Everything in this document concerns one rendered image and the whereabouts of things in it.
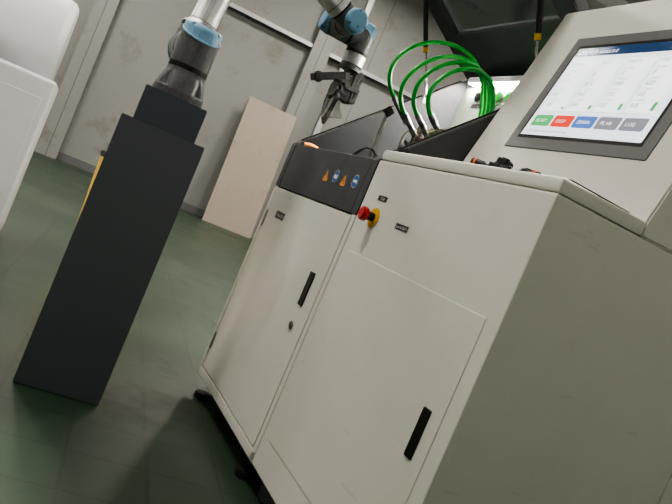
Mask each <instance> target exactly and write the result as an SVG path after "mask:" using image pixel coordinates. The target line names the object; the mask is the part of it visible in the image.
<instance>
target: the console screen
mask: <svg viewBox="0 0 672 504"><path fill-rule="evenodd" d="M671 124H672V29H668V30H659V31H649V32H640V33H630V34H621V35H611V36H602V37H592V38H583V39H578V41H577V42H576V43H575V45H574V46H573V48H572V49H571V51H570V52H569V53H568V55H567V56H566V58H565V59H564V61H563V62H562V63H561V65H560V66H559V68H558V69H557V71H556V72H555V73H554V75H553V76H552V78H551V79H550V81H549V82H548V83H547V85H546V86H545V88H544V89H543V90H542V92H541V93H540V95H539V96H538V98H537V99H536V100H535V102H534V103H533V105H532V106H531V108H530V109H529V110H528V112H527V113H526V115H525V116H524V118H523V119H522V120H521V122H520V123H519V125H518V126H517V128H516V129H515V130H514V132H513V133H512V135H511V136H510V138H509V139H508V140H507V142H506V143H505V146H509V147H519V148H528V149H537V150H547V151H556V152H565V153H574V154H584V155H593V156H602V157H611V158H621V159H630V160H639V161H646V160H647V159H648V157H649V156H650V155H651V153H652V152H653V150H654V149H655V147H656V146H657V144H658V143H659V141H660V140H661V138H662V137H663V136H664V134H665V133H666V131H667V130H668V128H669V127H670V125H671Z"/></svg>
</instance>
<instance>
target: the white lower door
mask: <svg viewBox="0 0 672 504"><path fill-rule="evenodd" d="M351 217H352V215H349V214H347V213H344V212H341V211H339V210H336V209H334V208H331V207H328V206H326V205H323V204H320V203H318V202H315V201H313V200H310V199H307V198H305V197H302V196H300V195H297V194H294V193H292V192H289V191H286V190H284V189H281V188H279V187H277V189H276V192H275V194H274V196H273V199H272V201H271V203H270V206H269V208H268V209H266V212H265V214H264V216H263V219H262V221H261V224H260V225H261V227H260V230H259V232H258V234H257V237H256V239H255V242H254V244H253V246H252V249H251V251H250V253H249V256H248V258H247V261H246V263H245V265H244V268H243V270H242V273H241V275H240V277H239V280H238V282H237V284H236V287H235V289H234V292H233V294H232V296H231V299H230V301H229V304H228V306H227V308H226V311H225V313H224V315H223V318H222V320H221V323H220V325H219V327H218V330H217V332H215V333H214V336H213V338H212V340H211V343H210V345H209V348H210V349H209V351H208V354H207V356H206V358H205V361H204V363H203V366H204V367H205V369H206V370H207V372H208V374H209V375H210V377H211V379H212V380H213V382H214V383H215V385H216V387H217V388H218V390H219V392H220V393H221V395H222V397H223V398H224V400H225V401H226V403H227V405H228V406H229V408H230V410H231V411H232V413H233V415H234V416H235V418H236V419H237V421H238V423H239V424H240V426H241V428H242V429H243V431H244V433H245V434H246V436H247V437H248V439H249V441H250V442H251V444H252V446H253V447H254V445H255V443H256V440H257V438H258V435H259V433H260V431H261V428H262V426H263V424H264V421H265V419H266V417H267V414H268V412H269V410H270V407H271V405H272V403H273V400H274V398H275V395H276V393H277V391H278V388H279V386H280V384H281V381H282V379H283V377H284V374H285V372H286V370H287V367H288V365H289V363H290V360H291V358H292V355H293V353H294V351H295V348H296V346H297V344H298V341H299V339H300V337H301V334H302V332H303V330H304V327H305V325H306V323H307V320H308V318H309V315H310V313H311V311H312V308H313V306H314V304H315V301H316V299H317V297H318V294H319V292H320V290H321V287H322V285H323V283H324V280H325V278H326V275H327V273H328V271H329V268H330V266H331V264H332V261H333V259H334V257H335V254H336V252H337V250H338V247H339V245H340V242H341V240H342V238H343V235H344V233H345V231H346V228H347V226H348V224H349V221H350V219H351Z"/></svg>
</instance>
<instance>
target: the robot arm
mask: <svg viewBox="0 0 672 504"><path fill-rule="evenodd" d="M317 1H318V2H319V3H320V4H321V6H322V7H323V8H324V9H325V11H324V12H323V14H322V16H321V17H320V20H319V23H318V28H319V29H320V30H321V31H323V32H324V33H325V34H328V35H329V36H331V37H333V38H335V39H337V40H339V41H340V42H342V43H344V44H346V45H347V48H346V51H345V53H344V55H343V58H342V60H341V64H340V66H339V67H340V68H341V69H343V70H344V71H337V72H321V71H319V70H318V71H315V72H314V73H311V74H310V77H311V80H315V81H316V82H320V81H322V80H333V82H332V83H331V85H330V87H329V89H328V92H327V94H326V96H325V99H324V102H323V106H322V113H321V123H322V124H325V122H326V121H327V120H328V118H329V117H330V118H337V119H340V118H341V117H342V112H341V111H340V110H339V107H340V104H341V103H343V104H345V105H352V104H353V105H354V104H355V101H356V99H357V97H358V94H359V92H360V90H358V89H359V87H360V85H361V82H362V80H363V77H364V75H365V74H363V73H361V72H360V70H362V68H363V65H364V63H365V60H366V58H367V55H368V53H369V50H370V48H371V46H372V43H373V42H374V39H375V36H376V33H377V28H376V27H375V26H374V25H373V24H371V23H370V22H368V16H367V14H366V12H365V11H364V10H362V9H360V8H355V6H354V5H353V4H352V3H351V2H350V0H317ZM230 2H231V0H199V1H198V3H197V4H196V6H195V8H194V10H193V12H192V14H191V16H189V17H186V18H183V20H182V22H181V23H180V25H179V27H178V29H177V31H176V33H175V35H173V36H172V37H171V39H170V40H169V42H168V47H167V52H168V56H169V59H170V60H169V62H168V64H167V66H166V68H165V69H164V70H163V71H162V72H161V74H160V75H159V76H158V77H157V78H156V79H155V81H154V82H153V84H152V86H153V87H155V88H157V89H159V90H161V91H164V92H166V93H168V94H170V95H172V96H175V97H177V98H179V99H181V100H184V101H186V102H188V103H190V104H192V105H195V106H197V107H199V108H201V107H202V104H203V95H204V84H205V81H206V79H207V76H208V74H209V71H210V69H211V67H212V64H213V62H214V59H215V57H216V54H217V52H218V50H219V48H220V47H221V42H222V36H221V34H219V33H218V32H216V29H217V27H218V25H219V23H220V21H221V19H222V17H223V16H224V14H225V12H226V10H227V8H228V6H229V4H230ZM354 99H355V100H354Z"/></svg>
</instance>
